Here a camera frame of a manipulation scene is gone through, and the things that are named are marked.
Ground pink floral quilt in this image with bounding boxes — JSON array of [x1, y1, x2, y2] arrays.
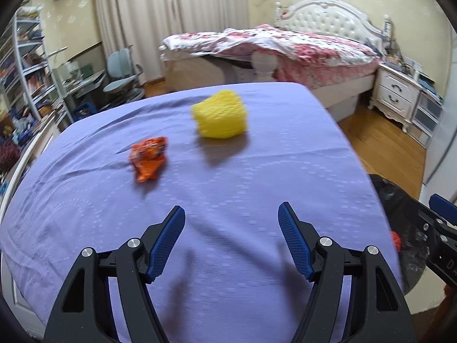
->
[[162, 24, 381, 79]]

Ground blue plastic crate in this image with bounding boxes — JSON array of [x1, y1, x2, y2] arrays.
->
[[73, 103, 97, 121]]

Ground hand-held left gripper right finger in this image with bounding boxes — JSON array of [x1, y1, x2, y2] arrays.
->
[[278, 202, 418, 343]]

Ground white nightstand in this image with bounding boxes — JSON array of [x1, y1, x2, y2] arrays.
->
[[368, 62, 424, 133]]

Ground white bookshelf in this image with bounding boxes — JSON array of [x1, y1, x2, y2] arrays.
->
[[0, 7, 72, 194]]

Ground pale green desk chair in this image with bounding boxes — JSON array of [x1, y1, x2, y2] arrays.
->
[[103, 46, 145, 104]]

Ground stack of books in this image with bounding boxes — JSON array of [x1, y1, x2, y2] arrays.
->
[[417, 73, 445, 102]]

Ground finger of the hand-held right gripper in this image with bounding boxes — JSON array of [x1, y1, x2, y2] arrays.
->
[[429, 194, 457, 228], [413, 202, 438, 244]]

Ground white study desk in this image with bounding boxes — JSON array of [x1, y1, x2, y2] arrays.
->
[[53, 68, 108, 115]]

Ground lavender tablecloth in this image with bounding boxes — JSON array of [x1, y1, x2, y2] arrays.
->
[[0, 82, 406, 343]]

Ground clear plastic drawer unit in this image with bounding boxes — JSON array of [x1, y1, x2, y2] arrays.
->
[[410, 89, 445, 147]]

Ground beige curtains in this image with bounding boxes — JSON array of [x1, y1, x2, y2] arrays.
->
[[95, 0, 250, 87]]

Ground black bag lined trash bin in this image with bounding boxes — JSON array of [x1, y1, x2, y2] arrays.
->
[[368, 173, 447, 294]]

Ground orange snack wrapper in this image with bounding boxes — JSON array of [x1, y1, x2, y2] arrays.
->
[[129, 136, 168, 183]]

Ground grey sliding wardrobe door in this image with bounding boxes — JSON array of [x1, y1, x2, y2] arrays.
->
[[421, 32, 457, 201]]

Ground yellow foam fruit net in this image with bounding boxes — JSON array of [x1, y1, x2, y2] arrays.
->
[[192, 90, 248, 139]]

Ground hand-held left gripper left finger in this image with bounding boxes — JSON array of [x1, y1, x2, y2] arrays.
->
[[43, 205, 187, 343]]

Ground white bed with tufted headboard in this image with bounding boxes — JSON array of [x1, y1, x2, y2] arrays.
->
[[159, 0, 388, 117]]

